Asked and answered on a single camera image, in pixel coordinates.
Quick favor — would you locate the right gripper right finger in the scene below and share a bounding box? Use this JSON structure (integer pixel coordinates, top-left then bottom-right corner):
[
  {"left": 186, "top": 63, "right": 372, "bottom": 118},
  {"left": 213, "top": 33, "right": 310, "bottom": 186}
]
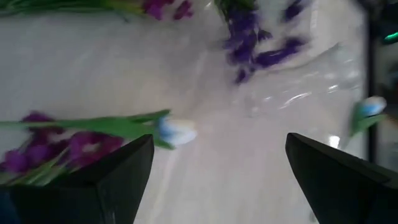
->
[{"left": 285, "top": 133, "right": 398, "bottom": 224}]

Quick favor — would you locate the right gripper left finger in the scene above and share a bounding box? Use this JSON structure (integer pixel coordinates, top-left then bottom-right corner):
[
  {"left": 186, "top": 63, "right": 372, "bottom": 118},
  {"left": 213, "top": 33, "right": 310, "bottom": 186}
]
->
[{"left": 0, "top": 134, "right": 155, "bottom": 224}]

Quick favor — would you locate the magenta flower bunch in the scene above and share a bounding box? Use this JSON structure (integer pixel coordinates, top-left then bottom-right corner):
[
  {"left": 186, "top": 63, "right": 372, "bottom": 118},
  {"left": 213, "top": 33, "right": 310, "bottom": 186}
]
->
[
  {"left": 0, "top": 0, "right": 194, "bottom": 22},
  {"left": 0, "top": 111, "right": 125, "bottom": 187}
]

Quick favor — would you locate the white artificial tulip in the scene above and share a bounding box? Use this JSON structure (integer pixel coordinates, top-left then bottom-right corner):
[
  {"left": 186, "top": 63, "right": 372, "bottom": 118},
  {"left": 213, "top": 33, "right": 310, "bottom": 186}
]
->
[
  {"left": 0, "top": 108, "right": 198, "bottom": 150},
  {"left": 348, "top": 95, "right": 389, "bottom": 139}
]

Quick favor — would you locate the blue-violet flower bunch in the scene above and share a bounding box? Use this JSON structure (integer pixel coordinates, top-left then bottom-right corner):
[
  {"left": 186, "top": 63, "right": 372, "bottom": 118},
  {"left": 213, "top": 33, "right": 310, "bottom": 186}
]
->
[{"left": 214, "top": 0, "right": 309, "bottom": 85}]

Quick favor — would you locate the clear glass vase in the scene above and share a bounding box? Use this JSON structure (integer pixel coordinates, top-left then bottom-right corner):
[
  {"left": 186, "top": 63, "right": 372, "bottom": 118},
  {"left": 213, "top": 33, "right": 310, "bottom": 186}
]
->
[{"left": 236, "top": 42, "right": 365, "bottom": 121}]

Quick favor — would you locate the black aluminium table frame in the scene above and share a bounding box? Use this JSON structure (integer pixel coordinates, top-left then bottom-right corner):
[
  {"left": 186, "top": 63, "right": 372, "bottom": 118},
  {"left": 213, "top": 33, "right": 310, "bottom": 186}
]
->
[{"left": 366, "top": 12, "right": 377, "bottom": 163}]

